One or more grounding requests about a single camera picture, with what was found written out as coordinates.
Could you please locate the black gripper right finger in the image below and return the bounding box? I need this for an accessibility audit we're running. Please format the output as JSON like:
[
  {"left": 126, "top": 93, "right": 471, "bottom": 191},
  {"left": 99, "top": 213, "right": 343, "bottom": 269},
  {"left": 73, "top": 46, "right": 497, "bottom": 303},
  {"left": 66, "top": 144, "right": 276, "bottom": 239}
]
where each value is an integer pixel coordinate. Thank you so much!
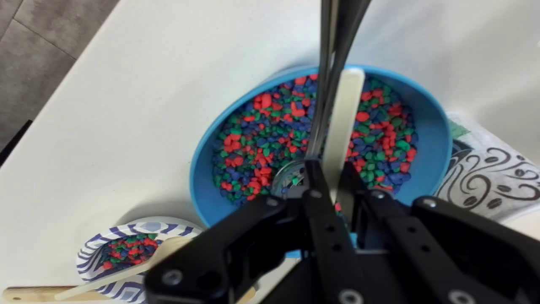
[{"left": 342, "top": 164, "right": 540, "bottom": 304}]

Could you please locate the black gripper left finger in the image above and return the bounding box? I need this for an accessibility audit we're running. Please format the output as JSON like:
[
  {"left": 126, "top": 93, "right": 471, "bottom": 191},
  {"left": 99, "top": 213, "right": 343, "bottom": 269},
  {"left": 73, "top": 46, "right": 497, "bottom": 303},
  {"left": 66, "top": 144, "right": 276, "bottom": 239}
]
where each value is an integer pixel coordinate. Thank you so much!
[{"left": 146, "top": 161, "right": 362, "bottom": 304}]

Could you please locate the white plastic knife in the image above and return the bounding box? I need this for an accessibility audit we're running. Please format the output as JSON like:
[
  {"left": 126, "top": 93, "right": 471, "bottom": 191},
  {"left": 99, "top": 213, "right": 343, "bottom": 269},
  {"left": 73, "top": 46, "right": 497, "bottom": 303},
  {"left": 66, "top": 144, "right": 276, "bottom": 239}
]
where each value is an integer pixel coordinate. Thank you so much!
[{"left": 323, "top": 68, "right": 367, "bottom": 202}]

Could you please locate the black and white paper cup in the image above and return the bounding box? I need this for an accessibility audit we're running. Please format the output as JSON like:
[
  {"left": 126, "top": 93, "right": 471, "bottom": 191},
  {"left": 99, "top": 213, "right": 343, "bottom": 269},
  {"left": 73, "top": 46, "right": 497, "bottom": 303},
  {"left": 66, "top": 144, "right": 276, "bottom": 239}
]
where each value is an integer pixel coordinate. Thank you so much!
[{"left": 438, "top": 115, "right": 540, "bottom": 222}]

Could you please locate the blue cereal bowl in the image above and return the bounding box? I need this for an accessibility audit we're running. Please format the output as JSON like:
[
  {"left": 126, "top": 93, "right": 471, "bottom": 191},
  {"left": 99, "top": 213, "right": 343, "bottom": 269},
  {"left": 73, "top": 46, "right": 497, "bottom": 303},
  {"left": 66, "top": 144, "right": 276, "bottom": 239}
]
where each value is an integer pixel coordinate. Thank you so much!
[{"left": 190, "top": 65, "right": 451, "bottom": 227}]

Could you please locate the blue patterned paper plate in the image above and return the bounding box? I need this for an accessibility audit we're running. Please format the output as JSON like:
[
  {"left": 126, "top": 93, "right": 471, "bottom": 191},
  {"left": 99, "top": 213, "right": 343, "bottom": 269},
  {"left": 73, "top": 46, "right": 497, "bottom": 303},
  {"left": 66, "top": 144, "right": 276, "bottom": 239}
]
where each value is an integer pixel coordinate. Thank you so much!
[{"left": 77, "top": 217, "right": 203, "bottom": 304}]

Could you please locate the metal spoon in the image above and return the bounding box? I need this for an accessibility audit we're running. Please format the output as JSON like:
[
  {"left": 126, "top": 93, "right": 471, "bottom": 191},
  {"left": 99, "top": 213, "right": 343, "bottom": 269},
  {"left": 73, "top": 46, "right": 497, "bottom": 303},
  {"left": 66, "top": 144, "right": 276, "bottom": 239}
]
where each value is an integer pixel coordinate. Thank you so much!
[{"left": 271, "top": 0, "right": 372, "bottom": 196}]

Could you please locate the wooden spatula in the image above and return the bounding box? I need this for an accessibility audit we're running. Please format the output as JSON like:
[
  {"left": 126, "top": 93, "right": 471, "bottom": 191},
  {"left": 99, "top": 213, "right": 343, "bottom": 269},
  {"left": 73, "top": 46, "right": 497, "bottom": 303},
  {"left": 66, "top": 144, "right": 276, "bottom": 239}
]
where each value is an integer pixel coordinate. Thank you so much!
[{"left": 2, "top": 286, "right": 110, "bottom": 303}]

